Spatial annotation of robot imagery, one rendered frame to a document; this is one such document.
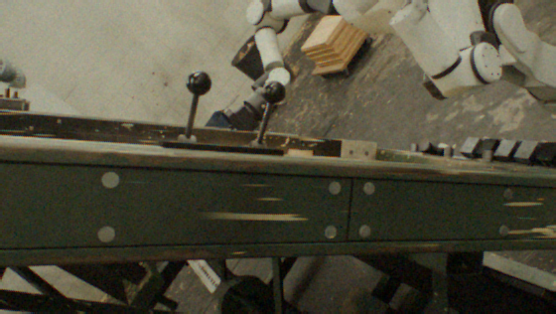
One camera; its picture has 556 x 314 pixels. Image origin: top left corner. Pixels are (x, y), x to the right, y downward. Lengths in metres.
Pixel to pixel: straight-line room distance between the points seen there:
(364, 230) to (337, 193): 0.06
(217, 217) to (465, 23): 0.68
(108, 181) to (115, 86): 5.83
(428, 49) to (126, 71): 5.58
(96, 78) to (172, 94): 0.92
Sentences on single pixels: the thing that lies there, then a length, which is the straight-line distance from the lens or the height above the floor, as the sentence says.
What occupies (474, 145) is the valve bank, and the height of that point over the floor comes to 0.76.
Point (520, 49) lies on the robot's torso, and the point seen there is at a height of 0.88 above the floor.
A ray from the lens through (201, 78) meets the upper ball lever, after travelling 0.69.
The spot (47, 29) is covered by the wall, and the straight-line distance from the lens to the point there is 6.34.
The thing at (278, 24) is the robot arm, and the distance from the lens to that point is 1.63.
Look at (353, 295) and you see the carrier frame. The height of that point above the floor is 0.28.
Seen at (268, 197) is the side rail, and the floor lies 1.44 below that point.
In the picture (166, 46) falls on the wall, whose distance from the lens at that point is 6.43.
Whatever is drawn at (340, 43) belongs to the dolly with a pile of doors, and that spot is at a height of 0.28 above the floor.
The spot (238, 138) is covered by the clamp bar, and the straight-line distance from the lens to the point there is 1.27.
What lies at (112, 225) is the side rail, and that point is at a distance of 0.48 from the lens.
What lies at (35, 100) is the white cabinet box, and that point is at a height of 1.95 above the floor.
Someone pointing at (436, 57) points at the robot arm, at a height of 1.22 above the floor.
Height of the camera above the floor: 1.64
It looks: 22 degrees down
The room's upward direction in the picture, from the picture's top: 51 degrees counter-clockwise
